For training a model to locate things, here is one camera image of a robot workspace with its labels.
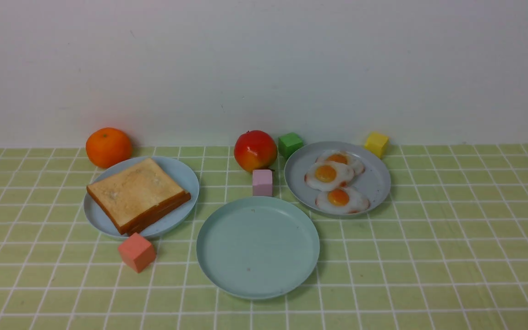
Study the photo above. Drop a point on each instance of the fried egg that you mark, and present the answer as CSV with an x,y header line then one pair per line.
x,y
327,176
341,156
342,201

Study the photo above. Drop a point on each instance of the toast slice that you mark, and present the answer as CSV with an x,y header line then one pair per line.
x,y
154,214
133,190

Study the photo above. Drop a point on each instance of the pink cube block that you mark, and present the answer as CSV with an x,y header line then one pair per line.
x,y
262,182

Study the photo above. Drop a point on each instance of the red yellow apple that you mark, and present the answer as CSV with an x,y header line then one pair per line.
x,y
255,150

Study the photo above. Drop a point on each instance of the green cube block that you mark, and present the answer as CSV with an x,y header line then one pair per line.
x,y
288,143

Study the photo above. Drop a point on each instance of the teal green plate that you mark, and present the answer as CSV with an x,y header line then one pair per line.
x,y
258,248

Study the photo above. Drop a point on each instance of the light blue plate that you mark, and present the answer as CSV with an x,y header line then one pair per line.
x,y
182,175

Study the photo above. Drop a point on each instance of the grey plate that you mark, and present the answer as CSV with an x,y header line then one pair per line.
x,y
374,183

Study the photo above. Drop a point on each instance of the yellow cube block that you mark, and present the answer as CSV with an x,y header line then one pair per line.
x,y
377,143

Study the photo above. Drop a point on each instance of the salmon red cube block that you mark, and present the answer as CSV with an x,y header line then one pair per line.
x,y
137,252

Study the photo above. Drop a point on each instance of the orange mandarin fruit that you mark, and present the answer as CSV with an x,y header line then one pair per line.
x,y
107,147

